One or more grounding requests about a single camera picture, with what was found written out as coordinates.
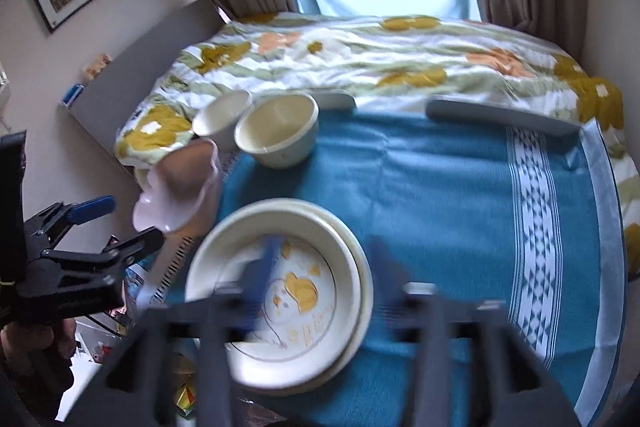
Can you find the pink scalloped bowl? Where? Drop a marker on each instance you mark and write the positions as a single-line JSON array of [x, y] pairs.
[[180, 177]]

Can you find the grey headboard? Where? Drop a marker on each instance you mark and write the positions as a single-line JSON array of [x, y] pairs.
[[150, 57]]

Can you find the small blue box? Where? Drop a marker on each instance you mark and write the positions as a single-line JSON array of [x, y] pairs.
[[72, 94]]

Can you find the small beige toy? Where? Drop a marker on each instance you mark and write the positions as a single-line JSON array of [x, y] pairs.
[[97, 66]]

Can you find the yellow green packet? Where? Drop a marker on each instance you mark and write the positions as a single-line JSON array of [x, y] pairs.
[[187, 399]]

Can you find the cream bowl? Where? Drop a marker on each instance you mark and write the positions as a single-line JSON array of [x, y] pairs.
[[277, 129]]

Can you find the person's left hand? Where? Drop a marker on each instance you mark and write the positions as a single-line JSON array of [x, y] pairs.
[[30, 344]]

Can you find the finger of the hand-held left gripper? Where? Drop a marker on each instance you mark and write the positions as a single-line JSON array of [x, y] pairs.
[[125, 247], [92, 207]]

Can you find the yellow bear print plate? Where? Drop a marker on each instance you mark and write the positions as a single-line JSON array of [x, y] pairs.
[[366, 292]]

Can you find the blue tablecloth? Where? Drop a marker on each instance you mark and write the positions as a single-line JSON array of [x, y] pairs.
[[440, 217]]

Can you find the floral printed blanket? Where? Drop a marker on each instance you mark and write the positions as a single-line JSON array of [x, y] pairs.
[[400, 52]]

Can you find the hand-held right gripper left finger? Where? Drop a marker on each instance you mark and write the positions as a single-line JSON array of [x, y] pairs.
[[262, 272]]

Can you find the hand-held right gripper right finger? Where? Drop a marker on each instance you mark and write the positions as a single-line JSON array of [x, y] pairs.
[[385, 267]]

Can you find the white duck print plate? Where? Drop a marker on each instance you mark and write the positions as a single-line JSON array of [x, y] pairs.
[[310, 252]]

